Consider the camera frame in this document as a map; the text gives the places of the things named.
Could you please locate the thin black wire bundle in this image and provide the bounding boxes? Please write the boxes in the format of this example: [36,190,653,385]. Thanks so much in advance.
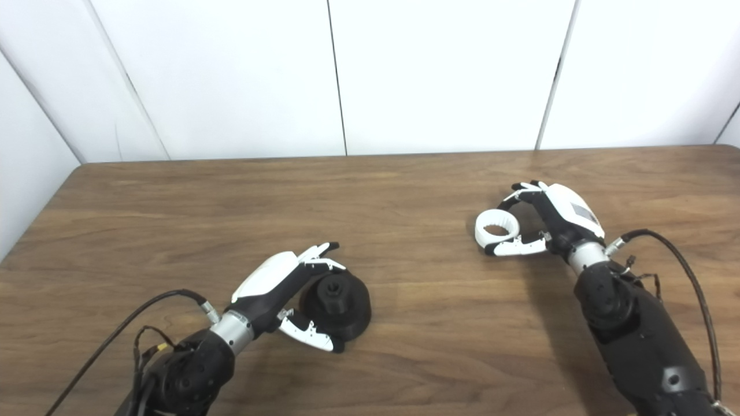
[619,255,663,302]

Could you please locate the right black and white hand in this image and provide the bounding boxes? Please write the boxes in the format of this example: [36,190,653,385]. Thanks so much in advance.
[484,180,606,258]

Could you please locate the left black and white hand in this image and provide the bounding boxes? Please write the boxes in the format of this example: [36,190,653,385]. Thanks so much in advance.
[231,242,346,353]

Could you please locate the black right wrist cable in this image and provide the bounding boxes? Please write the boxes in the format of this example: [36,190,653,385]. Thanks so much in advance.
[606,229,740,416]

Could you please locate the thin wires with yellow connector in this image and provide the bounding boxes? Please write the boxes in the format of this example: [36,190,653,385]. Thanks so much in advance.
[133,325,174,376]

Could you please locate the white toothed plastic ring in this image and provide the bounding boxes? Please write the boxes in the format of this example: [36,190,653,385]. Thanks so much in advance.
[475,209,521,253]

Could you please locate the round black plastic part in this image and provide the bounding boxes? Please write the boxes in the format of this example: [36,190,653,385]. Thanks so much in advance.
[299,272,372,341]

